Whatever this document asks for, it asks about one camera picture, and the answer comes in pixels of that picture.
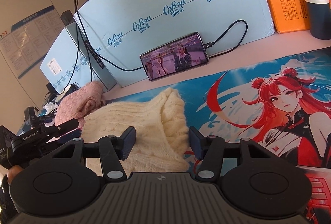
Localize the wall notice board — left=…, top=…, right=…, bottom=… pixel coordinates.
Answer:
left=1, top=6, right=64, bottom=79

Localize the small light blue box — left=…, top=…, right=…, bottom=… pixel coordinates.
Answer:
left=40, top=23, right=116, bottom=94

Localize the cream knitted sweater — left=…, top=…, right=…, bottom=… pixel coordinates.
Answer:
left=81, top=88, right=189, bottom=174

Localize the large light blue box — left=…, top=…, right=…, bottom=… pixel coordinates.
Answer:
left=75, top=0, right=275, bottom=86

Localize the black cable to adapter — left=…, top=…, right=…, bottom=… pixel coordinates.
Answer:
left=55, top=0, right=92, bottom=97

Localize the person's left hand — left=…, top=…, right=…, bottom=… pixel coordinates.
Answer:
left=7, top=165, right=24, bottom=184

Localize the black smartphone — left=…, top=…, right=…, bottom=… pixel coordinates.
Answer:
left=140, top=32, right=209, bottom=81

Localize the pink knitted sweater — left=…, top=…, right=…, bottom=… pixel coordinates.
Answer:
left=55, top=81, right=106, bottom=129

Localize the black phone charging cable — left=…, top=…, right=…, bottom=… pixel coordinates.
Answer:
left=76, top=0, right=249, bottom=73

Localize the anime print desk mat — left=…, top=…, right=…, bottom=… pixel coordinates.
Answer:
left=110, top=48, right=330, bottom=223

